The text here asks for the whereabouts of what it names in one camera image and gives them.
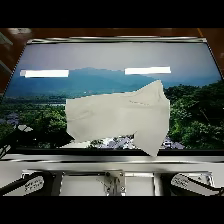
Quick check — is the white shirt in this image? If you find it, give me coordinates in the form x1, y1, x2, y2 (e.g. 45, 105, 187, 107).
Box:
64, 79, 171, 158

